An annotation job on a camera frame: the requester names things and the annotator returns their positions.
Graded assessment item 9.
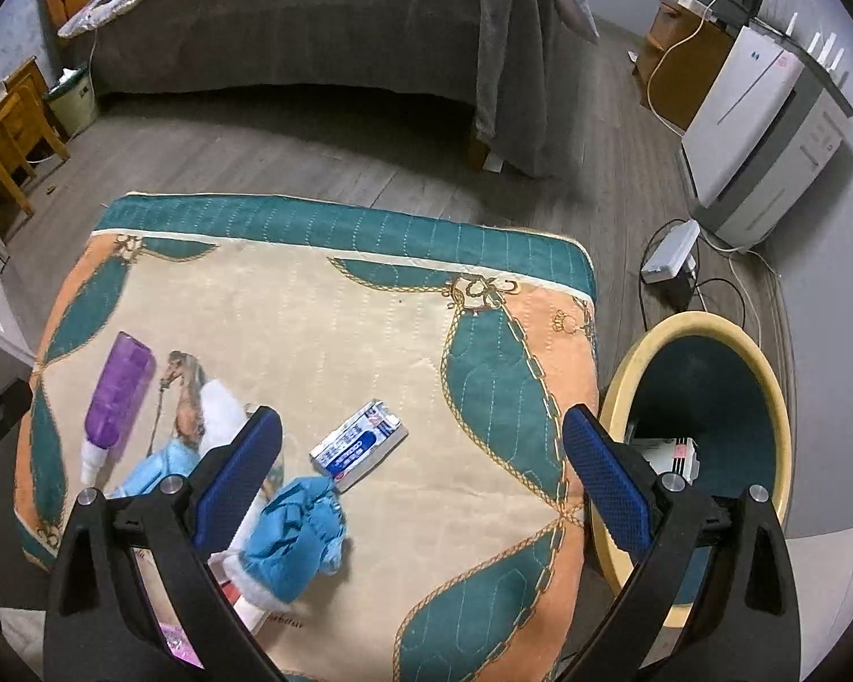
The purple bottle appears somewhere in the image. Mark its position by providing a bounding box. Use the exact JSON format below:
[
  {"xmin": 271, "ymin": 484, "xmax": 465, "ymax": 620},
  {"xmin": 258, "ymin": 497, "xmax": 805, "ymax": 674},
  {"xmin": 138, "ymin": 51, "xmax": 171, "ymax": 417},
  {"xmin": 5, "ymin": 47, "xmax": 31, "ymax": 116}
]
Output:
[{"xmin": 80, "ymin": 330, "xmax": 155, "ymax": 485}]

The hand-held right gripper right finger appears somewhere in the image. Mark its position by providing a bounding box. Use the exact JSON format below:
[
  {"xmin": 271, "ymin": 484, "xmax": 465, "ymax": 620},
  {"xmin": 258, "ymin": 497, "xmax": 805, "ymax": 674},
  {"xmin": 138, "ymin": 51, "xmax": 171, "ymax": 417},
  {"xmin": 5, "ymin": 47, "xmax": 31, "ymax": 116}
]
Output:
[{"xmin": 561, "ymin": 404, "xmax": 801, "ymax": 682}]

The red white wrapper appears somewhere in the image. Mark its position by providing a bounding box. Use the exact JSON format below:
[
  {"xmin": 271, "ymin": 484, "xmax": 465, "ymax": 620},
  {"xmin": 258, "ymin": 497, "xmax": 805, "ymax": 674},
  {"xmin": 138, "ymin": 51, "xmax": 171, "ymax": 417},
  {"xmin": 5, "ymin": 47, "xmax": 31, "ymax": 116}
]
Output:
[{"xmin": 212, "ymin": 560, "xmax": 272, "ymax": 635}]

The white air purifier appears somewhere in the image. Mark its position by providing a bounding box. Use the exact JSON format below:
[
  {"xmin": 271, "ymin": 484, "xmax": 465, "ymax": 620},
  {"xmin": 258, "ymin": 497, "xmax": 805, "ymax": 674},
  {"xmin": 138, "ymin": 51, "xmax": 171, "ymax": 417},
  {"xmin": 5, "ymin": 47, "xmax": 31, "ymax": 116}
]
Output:
[{"xmin": 681, "ymin": 24, "xmax": 806, "ymax": 209}]

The white router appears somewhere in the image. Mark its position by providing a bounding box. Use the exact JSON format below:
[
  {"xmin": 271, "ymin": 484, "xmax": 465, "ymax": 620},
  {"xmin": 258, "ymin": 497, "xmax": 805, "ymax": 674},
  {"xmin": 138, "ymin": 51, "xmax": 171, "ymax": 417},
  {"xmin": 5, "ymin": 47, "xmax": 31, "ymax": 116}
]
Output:
[{"xmin": 780, "ymin": 9, "xmax": 852, "ymax": 81}]

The grey hanging cloth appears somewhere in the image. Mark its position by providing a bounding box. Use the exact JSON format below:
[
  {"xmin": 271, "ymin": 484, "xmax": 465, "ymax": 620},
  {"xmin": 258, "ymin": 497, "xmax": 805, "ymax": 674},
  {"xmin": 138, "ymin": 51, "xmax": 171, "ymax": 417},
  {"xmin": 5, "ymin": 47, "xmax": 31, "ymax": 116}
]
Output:
[{"xmin": 475, "ymin": 0, "xmax": 564, "ymax": 178}]

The white cable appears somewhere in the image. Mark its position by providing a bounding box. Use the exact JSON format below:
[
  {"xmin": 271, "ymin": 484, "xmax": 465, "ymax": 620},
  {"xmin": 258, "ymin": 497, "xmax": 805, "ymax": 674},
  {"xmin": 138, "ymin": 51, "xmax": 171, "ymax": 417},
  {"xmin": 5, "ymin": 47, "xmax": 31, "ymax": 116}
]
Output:
[{"xmin": 645, "ymin": 0, "xmax": 755, "ymax": 138}]

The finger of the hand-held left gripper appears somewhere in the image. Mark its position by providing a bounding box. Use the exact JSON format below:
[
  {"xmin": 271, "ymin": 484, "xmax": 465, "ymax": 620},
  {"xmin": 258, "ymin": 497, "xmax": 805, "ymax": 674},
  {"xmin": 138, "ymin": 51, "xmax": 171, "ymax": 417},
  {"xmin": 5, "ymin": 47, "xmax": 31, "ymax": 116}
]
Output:
[{"xmin": 0, "ymin": 380, "xmax": 35, "ymax": 452}]

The black floor cable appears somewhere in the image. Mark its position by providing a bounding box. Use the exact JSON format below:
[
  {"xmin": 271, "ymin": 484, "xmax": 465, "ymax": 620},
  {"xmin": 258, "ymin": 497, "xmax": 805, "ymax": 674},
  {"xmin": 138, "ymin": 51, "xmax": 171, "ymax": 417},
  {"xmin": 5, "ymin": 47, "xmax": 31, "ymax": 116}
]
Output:
[{"xmin": 640, "ymin": 227, "xmax": 749, "ymax": 331}]

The white floor power strip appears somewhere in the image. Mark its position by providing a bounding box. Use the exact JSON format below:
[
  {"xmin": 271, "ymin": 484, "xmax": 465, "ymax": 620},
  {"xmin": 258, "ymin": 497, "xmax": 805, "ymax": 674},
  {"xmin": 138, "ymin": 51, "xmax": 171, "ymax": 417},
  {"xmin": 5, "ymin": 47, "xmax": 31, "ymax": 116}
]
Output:
[{"xmin": 640, "ymin": 219, "xmax": 702, "ymax": 285}]

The green bedside bin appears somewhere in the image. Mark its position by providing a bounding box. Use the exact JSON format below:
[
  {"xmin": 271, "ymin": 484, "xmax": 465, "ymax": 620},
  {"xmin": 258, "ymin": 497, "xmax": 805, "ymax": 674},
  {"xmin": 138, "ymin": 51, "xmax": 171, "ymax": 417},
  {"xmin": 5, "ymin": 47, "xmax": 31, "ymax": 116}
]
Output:
[{"xmin": 44, "ymin": 67, "xmax": 101, "ymax": 139}]

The horse printed teal mat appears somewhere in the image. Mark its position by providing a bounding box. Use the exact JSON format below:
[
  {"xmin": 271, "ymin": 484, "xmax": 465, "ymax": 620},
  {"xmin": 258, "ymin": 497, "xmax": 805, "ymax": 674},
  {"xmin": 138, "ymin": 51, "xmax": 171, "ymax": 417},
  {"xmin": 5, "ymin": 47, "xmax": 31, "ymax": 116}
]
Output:
[{"xmin": 14, "ymin": 192, "xmax": 598, "ymax": 682}]

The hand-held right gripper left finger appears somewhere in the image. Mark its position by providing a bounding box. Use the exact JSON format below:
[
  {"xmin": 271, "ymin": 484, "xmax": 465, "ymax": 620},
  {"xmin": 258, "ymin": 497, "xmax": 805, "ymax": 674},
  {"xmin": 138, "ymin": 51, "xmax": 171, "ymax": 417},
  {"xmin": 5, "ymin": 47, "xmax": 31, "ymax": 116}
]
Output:
[{"xmin": 43, "ymin": 404, "xmax": 285, "ymax": 682}]

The white tissue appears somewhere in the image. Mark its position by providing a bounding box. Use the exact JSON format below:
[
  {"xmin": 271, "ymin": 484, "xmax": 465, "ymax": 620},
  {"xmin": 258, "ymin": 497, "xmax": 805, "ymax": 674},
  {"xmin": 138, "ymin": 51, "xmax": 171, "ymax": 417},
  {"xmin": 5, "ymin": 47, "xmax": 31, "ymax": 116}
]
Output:
[{"xmin": 197, "ymin": 379, "xmax": 249, "ymax": 450}]

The wooden cabinet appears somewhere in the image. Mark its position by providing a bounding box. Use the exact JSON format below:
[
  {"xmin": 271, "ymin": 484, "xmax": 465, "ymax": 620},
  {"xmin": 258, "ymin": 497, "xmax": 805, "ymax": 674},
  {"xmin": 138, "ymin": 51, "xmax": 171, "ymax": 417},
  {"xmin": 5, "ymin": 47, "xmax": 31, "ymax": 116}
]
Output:
[{"xmin": 635, "ymin": 0, "xmax": 739, "ymax": 132}]

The small white blue box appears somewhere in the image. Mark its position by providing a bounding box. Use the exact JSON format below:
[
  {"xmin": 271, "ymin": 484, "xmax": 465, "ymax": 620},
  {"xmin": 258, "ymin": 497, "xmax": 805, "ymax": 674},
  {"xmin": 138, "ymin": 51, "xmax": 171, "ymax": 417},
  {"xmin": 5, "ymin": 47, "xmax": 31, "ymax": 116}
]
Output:
[{"xmin": 309, "ymin": 398, "xmax": 408, "ymax": 493}]

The wooden chair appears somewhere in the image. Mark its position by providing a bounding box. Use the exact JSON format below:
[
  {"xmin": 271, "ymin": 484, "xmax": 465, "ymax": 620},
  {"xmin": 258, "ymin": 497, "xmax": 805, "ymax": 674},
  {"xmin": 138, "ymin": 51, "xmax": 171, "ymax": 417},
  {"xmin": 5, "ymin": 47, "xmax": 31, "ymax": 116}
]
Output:
[{"xmin": 0, "ymin": 58, "xmax": 71, "ymax": 230}]

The yellow rimmed teal bin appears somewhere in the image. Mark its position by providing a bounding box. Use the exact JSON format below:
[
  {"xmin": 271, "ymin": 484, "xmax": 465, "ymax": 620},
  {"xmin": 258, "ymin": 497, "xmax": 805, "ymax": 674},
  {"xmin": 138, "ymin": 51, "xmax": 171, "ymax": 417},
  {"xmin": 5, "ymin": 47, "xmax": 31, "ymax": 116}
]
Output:
[{"xmin": 597, "ymin": 311, "xmax": 793, "ymax": 630}]

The grey bed sheet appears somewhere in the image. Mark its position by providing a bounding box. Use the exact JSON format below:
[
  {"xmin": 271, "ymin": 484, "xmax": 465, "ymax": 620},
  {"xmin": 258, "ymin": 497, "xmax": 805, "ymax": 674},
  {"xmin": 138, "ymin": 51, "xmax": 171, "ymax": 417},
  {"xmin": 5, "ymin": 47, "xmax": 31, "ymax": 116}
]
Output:
[{"xmin": 71, "ymin": 0, "xmax": 485, "ymax": 122}]

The purple plastic packet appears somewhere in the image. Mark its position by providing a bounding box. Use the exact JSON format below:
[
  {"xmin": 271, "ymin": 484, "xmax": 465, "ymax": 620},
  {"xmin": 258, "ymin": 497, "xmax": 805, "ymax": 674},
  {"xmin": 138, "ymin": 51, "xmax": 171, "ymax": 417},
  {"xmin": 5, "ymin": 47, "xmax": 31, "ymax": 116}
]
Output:
[{"xmin": 155, "ymin": 621, "xmax": 204, "ymax": 670}]

